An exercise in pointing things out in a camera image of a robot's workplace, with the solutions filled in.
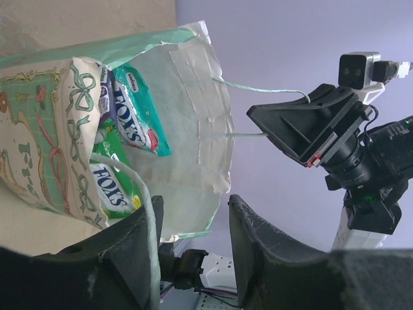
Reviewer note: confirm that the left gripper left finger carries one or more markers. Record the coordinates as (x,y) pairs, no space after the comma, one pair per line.
(109,270)

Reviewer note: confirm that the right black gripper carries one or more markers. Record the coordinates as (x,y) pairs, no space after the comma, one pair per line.
(321,131)

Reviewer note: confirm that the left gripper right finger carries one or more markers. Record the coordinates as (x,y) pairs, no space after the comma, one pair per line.
(275,271)

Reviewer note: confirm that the green Fox's candy bag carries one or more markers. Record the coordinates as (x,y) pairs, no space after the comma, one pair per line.
(119,195)

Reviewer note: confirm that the teal Fox's candy bag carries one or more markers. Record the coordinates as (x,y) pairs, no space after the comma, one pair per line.
(138,122)

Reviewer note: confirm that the purple Fox's candy bag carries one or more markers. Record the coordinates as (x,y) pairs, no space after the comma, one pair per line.
(106,103)

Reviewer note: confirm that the green floral paper bag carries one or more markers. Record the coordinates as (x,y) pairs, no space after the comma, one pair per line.
(87,129)

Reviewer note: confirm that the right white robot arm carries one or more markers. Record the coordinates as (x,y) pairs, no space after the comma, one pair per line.
(371,210)

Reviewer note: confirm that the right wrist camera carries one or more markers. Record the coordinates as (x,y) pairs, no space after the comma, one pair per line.
(367,74)

